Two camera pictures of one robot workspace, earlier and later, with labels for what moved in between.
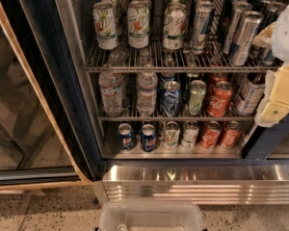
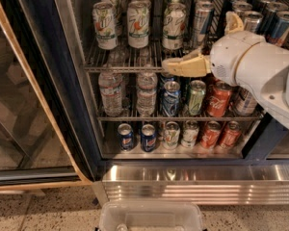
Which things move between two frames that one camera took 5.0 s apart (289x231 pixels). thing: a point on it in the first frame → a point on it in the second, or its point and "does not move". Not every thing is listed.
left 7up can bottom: x=171 y=136 does not move
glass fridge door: x=39 y=133 does not move
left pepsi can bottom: x=126 y=137 does not move
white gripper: x=288 y=35 → x=227 y=59
